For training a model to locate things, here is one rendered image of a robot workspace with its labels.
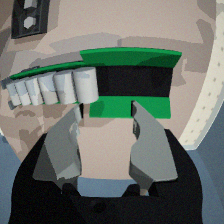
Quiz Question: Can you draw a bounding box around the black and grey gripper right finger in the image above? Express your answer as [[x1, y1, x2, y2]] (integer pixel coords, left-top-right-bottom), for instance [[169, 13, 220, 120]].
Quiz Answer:
[[129, 100, 203, 224]]

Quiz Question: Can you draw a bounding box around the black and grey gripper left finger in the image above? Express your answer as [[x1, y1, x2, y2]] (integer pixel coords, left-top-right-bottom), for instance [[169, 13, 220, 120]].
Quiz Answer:
[[8, 103, 84, 224]]

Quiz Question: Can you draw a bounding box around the dark grey open tray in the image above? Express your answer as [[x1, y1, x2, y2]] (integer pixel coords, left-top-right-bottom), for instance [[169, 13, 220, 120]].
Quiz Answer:
[[11, 0, 50, 39]]

